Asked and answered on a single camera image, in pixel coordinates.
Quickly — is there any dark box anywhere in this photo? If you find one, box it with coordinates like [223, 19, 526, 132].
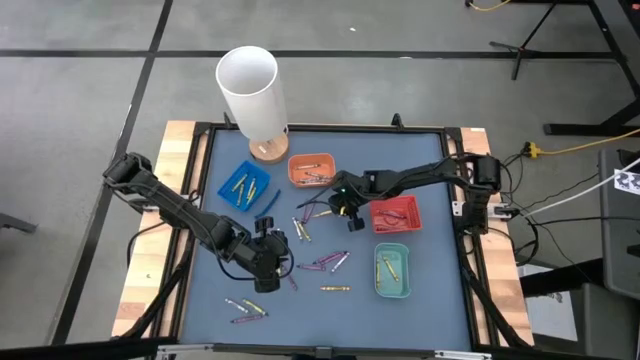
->
[519, 257, 640, 360]

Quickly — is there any white cable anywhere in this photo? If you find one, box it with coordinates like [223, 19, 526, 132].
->
[519, 158, 640, 220]

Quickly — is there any round wooden lamp base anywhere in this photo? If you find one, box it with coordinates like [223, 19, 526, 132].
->
[248, 130, 291, 165]

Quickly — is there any white cylindrical lamp shade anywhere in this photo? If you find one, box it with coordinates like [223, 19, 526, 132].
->
[214, 45, 290, 143]

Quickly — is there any blue plastic basket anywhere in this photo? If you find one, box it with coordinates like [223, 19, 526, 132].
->
[216, 159, 272, 213]

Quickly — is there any red plastic basket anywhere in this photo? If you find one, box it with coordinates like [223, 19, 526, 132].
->
[368, 194, 424, 235]

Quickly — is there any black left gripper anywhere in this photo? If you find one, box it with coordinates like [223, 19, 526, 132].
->
[234, 230, 295, 294]

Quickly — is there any grey cabinet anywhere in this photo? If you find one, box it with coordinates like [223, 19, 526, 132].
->
[598, 147, 640, 301]

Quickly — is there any black table frame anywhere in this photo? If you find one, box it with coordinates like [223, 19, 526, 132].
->
[152, 121, 501, 359]

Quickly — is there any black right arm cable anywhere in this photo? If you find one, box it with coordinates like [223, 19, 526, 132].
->
[296, 185, 335, 210]

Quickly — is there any black power cable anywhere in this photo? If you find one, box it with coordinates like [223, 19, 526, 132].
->
[527, 214, 640, 227]

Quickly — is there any black tripod stand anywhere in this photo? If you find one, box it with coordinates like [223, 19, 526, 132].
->
[488, 0, 640, 137]

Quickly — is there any yellow power cable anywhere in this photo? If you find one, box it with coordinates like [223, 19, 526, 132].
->
[465, 0, 512, 12]
[537, 127, 640, 156]

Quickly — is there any teal plastic bin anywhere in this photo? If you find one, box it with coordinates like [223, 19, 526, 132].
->
[373, 242, 413, 300]

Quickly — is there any grey furniture foot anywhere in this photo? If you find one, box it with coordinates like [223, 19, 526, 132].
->
[0, 211, 39, 235]

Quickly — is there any orange plastic bin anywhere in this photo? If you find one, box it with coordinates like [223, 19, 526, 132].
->
[287, 152, 338, 189]

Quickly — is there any light wooden side board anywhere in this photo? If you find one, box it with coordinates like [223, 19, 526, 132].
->
[447, 126, 535, 347]
[110, 119, 211, 339]

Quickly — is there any black and white marker tag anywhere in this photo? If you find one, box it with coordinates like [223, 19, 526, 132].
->
[613, 168, 640, 196]

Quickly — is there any black cable conduit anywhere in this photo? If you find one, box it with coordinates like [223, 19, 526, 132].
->
[119, 239, 197, 341]
[457, 234, 534, 350]

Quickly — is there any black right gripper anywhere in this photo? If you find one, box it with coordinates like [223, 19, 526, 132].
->
[327, 170, 371, 233]

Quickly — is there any blue plastic strip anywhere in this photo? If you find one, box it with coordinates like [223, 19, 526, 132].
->
[254, 188, 283, 220]

